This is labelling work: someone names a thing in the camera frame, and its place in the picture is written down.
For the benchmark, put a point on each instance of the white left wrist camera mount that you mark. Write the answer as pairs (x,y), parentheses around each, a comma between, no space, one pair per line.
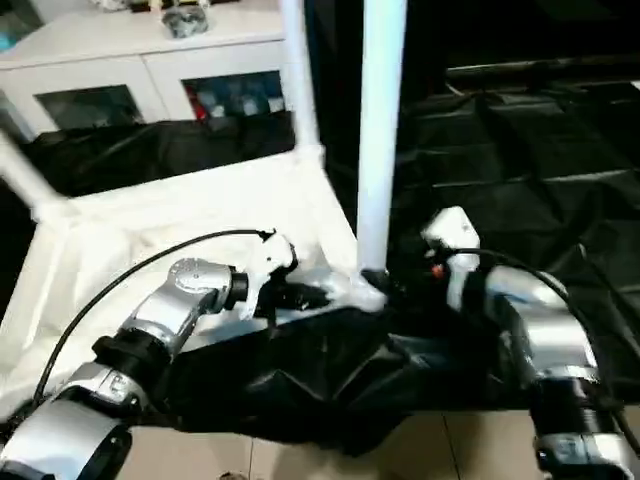
(270,265)

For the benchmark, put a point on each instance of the white plastic table leg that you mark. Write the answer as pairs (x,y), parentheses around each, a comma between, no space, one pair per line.
(300,75)
(380,125)
(25,170)

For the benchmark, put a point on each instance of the white plastic table top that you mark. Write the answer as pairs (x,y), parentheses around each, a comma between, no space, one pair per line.
(150,225)

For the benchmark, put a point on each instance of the grey metal rail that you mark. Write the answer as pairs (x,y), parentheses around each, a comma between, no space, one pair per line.
(540,67)

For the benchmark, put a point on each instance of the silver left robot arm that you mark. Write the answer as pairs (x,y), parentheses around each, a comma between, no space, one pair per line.
(175,310)

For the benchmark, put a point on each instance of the red white figure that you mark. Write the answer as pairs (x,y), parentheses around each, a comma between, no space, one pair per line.
(197,105)

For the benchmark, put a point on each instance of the clear bag of black parts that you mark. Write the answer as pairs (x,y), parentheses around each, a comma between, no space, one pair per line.
(185,22)

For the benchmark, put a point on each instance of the black work mat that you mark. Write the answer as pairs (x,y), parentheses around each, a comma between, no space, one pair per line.
(525,175)

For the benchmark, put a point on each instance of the white flat board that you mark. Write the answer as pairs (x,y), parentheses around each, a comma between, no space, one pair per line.
(635,86)

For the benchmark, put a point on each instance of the white glass-door cabinet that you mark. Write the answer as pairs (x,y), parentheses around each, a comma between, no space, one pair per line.
(100,60)

